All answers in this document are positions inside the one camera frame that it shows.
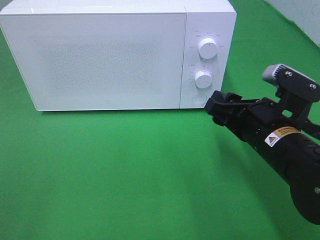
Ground white dial knob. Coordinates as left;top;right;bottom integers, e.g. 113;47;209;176
194;70;213;89
197;36;218;60

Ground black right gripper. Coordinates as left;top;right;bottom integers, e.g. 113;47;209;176
204;90;295;150

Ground lower white dial knob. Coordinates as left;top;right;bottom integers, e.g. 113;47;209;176
194;70;213;89

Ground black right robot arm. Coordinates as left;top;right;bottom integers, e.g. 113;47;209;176
204;90;320;225

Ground upper white dial knob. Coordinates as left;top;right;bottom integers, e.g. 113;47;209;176
197;36;218;60

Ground green table cloth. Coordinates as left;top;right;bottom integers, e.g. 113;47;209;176
0;39;320;240

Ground white microwave door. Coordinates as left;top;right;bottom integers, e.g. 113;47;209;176
0;13;186;111

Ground round door release button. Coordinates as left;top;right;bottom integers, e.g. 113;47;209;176
191;93;208;106

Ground white microwave oven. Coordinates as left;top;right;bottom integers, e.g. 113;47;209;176
0;0;237;109

